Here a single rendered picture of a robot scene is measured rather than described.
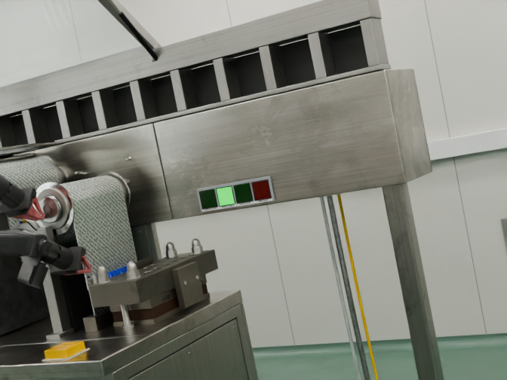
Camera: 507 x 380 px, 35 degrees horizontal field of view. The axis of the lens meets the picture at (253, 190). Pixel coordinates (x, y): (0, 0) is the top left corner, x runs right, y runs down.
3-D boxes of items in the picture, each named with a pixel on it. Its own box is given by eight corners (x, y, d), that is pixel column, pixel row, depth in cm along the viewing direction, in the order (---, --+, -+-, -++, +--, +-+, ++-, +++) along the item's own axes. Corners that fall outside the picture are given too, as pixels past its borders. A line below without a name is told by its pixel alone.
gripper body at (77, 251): (82, 271, 215) (63, 262, 209) (53, 274, 220) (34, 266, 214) (86, 247, 217) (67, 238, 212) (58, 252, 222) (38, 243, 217)
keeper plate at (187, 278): (179, 308, 225) (171, 270, 224) (198, 299, 233) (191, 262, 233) (186, 307, 223) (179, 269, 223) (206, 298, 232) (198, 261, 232)
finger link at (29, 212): (46, 227, 219) (22, 209, 213) (27, 231, 223) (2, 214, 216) (53, 206, 223) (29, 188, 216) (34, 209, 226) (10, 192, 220)
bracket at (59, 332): (45, 340, 223) (22, 231, 221) (61, 333, 229) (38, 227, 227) (59, 339, 221) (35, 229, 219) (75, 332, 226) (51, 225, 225)
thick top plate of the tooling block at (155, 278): (92, 307, 218) (87, 286, 218) (175, 273, 253) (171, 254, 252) (139, 303, 210) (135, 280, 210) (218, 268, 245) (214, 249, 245)
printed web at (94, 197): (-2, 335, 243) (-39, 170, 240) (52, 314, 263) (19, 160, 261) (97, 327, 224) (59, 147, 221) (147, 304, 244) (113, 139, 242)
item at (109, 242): (87, 289, 223) (73, 224, 222) (138, 271, 244) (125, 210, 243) (88, 289, 223) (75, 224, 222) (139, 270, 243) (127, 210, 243)
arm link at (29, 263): (44, 238, 202) (16, 230, 204) (26, 282, 199) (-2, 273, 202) (66, 250, 212) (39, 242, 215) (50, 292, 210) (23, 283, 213)
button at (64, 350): (45, 360, 197) (43, 350, 197) (65, 350, 203) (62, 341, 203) (67, 359, 194) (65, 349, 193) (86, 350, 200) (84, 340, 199)
